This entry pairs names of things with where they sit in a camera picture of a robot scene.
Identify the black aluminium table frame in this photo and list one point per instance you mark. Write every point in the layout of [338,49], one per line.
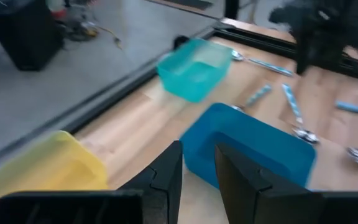
[259,43]

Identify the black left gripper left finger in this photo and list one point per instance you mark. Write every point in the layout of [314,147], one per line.
[154,202]

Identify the blue plastic bin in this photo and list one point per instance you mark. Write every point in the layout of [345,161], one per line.
[259,137]

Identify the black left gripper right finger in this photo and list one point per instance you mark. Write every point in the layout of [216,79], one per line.
[253,199]

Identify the teal plastic bin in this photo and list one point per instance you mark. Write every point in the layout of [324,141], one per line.
[194,74]

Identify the black cabinet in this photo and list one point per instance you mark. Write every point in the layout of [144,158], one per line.
[26,37]

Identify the yellow plastic bin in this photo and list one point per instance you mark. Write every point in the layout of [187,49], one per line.
[42,161]

